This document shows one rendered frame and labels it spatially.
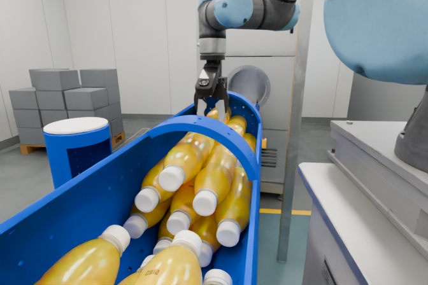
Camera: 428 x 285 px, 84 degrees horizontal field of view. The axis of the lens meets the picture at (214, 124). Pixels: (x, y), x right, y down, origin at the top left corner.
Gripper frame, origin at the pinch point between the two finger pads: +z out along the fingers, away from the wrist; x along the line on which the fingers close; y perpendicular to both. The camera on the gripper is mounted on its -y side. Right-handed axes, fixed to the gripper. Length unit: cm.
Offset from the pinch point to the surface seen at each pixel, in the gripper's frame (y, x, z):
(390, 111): 155, -120, 24
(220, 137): -25.8, -7.2, -5.3
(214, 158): -20.8, -5.2, 1.0
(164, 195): -29.5, 2.7, 5.5
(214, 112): 4.3, 0.0, -3.0
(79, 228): -39.1, 12.9, 6.7
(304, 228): 111, -53, 116
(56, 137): 17, 74, 14
